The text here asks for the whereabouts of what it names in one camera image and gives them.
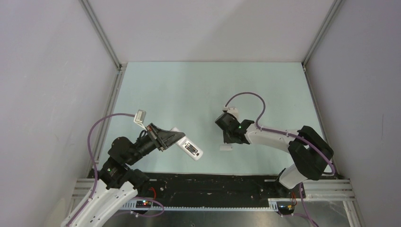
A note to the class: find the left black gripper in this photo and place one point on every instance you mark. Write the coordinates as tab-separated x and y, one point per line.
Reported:
165	138

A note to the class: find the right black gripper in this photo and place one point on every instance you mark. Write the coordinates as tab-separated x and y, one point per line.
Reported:
227	140

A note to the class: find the white battery cover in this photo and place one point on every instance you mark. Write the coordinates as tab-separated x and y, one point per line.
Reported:
225	147

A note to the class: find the white remote control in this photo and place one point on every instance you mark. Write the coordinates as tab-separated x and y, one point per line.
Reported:
181	144

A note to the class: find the AAA battery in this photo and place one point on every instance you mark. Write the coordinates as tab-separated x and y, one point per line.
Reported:
192	149

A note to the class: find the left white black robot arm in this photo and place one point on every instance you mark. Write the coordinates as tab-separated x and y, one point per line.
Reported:
116	183

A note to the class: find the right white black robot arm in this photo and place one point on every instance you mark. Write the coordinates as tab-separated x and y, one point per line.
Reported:
308	150

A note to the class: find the left controller board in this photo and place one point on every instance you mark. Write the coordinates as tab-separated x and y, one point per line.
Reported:
143	204

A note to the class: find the controller board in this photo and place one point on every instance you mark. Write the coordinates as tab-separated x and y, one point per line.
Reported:
286	210
143	204

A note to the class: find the right controller board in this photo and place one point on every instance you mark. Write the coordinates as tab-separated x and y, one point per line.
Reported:
286	210

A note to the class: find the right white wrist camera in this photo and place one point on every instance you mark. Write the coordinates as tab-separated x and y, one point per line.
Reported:
231	110

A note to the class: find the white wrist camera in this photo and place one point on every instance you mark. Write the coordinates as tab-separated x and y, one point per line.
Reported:
139	118
231	110

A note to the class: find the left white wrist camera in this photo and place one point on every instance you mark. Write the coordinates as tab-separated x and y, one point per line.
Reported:
139	118

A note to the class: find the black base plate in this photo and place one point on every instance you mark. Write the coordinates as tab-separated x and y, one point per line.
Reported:
215	191

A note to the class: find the left aluminium frame rail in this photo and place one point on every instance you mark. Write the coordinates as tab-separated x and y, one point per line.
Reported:
117	78

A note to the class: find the aluminium frame rail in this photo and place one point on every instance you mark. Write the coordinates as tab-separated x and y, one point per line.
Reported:
117	78
318	38

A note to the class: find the right aluminium frame rail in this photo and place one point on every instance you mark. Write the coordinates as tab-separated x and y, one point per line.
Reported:
318	38

